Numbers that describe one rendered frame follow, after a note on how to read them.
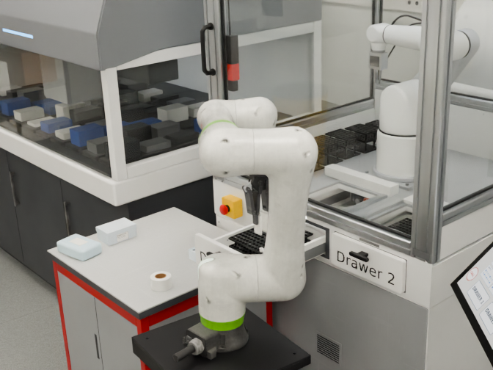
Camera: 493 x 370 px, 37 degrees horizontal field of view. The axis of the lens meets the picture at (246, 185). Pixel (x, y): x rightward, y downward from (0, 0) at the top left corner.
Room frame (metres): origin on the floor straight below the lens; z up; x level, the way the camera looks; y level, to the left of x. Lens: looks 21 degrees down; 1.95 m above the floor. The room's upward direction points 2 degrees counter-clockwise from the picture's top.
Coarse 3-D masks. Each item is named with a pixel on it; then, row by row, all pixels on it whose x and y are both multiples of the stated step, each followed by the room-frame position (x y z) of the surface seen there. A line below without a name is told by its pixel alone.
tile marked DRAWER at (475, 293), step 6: (480, 282) 1.67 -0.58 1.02; (474, 288) 1.67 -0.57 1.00; (480, 288) 1.65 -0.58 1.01; (468, 294) 1.66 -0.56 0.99; (474, 294) 1.65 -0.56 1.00; (480, 294) 1.63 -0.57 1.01; (486, 294) 1.61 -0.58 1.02; (474, 300) 1.63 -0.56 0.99; (480, 300) 1.61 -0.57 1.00; (486, 300) 1.59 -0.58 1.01; (474, 306) 1.61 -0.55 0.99; (480, 306) 1.59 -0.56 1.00
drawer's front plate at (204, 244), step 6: (198, 234) 2.22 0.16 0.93; (198, 240) 2.21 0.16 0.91; (204, 240) 2.19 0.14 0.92; (210, 240) 2.17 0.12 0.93; (198, 246) 2.21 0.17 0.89; (204, 246) 2.19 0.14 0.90; (210, 246) 2.16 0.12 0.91; (216, 246) 2.14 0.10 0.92; (222, 246) 2.13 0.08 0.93; (198, 252) 2.22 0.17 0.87; (204, 252) 2.19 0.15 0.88; (216, 252) 2.14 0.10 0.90; (222, 252) 2.12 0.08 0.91; (228, 252) 2.09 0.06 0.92; (234, 252) 2.08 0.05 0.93; (198, 258) 2.22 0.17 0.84
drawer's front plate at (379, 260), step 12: (336, 240) 2.18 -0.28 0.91; (348, 240) 2.14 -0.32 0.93; (336, 252) 2.18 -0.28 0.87; (348, 252) 2.13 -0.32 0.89; (372, 252) 2.06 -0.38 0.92; (384, 252) 2.04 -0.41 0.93; (336, 264) 2.18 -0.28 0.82; (348, 264) 2.13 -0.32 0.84; (360, 264) 2.10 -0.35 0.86; (372, 264) 2.06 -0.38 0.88; (384, 264) 2.02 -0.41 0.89; (396, 264) 1.99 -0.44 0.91; (372, 276) 2.06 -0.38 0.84; (384, 276) 2.02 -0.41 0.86; (396, 276) 1.99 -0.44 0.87; (396, 288) 1.99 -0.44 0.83
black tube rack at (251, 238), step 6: (252, 228) 2.31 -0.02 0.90; (240, 234) 2.28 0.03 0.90; (246, 234) 2.28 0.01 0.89; (252, 234) 2.27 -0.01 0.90; (264, 234) 2.27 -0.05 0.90; (306, 234) 2.25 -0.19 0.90; (312, 234) 2.25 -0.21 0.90; (246, 240) 2.22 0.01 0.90; (252, 240) 2.22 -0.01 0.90; (258, 240) 2.22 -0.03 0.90; (264, 240) 2.22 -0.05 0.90; (306, 240) 2.25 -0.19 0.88; (234, 246) 2.24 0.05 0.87; (240, 246) 2.24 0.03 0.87; (258, 246) 2.18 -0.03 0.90; (264, 246) 2.17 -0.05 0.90; (240, 252) 2.20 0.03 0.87; (246, 252) 2.20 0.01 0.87; (252, 252) 2.19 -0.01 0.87
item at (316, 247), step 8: (232, 232) 2.30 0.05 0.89; (240, 232) 2.32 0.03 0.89; (312, 232) 2.31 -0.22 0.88; (320, 232) 2.28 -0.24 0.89; (216, 240) 2.25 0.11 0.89; (224, 240) 2.27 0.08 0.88; (312, 240) 2.22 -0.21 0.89; (320, 240) 2.22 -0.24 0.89; (304, 248) 2.18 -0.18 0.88; (312, 248) 2.20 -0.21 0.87; (320, 248) 2.22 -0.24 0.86; (304, 256) 2.17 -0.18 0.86; (312, 256) 2.20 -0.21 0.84
